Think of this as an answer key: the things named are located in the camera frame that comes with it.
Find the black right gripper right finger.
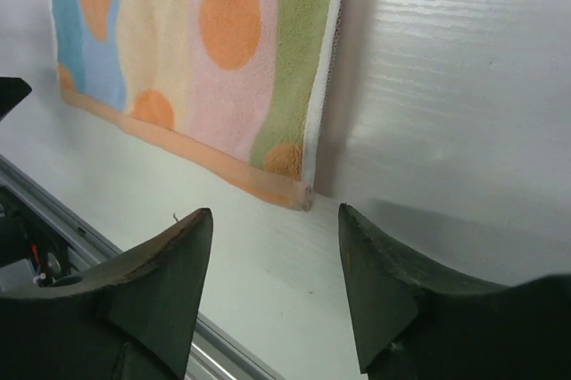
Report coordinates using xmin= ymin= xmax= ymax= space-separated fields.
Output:
xmin=338 ymin=203 xmax=570 ymax=379

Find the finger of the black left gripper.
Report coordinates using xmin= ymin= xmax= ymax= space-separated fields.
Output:
xmin=0 ymin=77 xmax=32 ymax=120

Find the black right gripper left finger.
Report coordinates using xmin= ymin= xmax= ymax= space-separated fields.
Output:
xmin=1 ymin=208 xmax=213 ymax=379

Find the peach patterned towel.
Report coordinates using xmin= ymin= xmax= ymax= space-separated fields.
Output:
xmin=52 ymin=0 xmax=342 ymax=211

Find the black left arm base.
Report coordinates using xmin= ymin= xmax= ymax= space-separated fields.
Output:
xmin=1 ymin=186 xmax=70 ymax=287

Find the aluminium mounting rail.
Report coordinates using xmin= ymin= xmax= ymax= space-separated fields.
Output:
xmin=1 ymin=161 xmax=277 ymax=379

